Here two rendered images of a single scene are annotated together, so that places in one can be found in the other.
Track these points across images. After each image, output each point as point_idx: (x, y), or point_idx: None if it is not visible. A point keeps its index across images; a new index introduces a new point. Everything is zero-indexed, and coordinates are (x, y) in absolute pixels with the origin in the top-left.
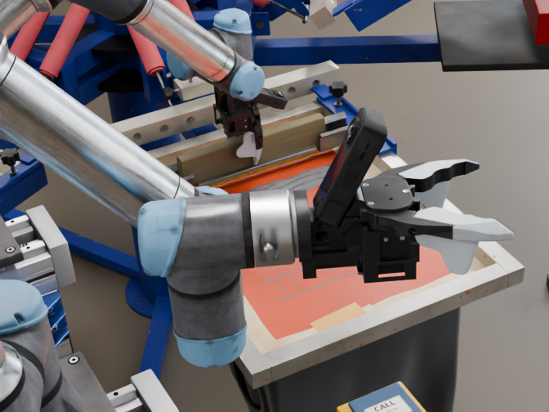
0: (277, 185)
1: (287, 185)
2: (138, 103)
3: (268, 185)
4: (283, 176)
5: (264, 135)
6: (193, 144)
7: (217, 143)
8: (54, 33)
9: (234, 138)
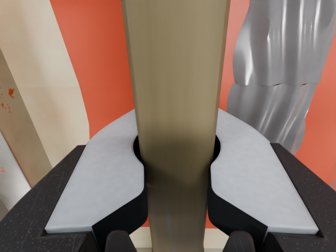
0: (276, 57)
1: (304, 31)
2: None
3: (252, 78)
4: (230, 9)
5: (210, 111)
6: (23, 190)
7: (15, 131)
8: None
9: (152, 223)
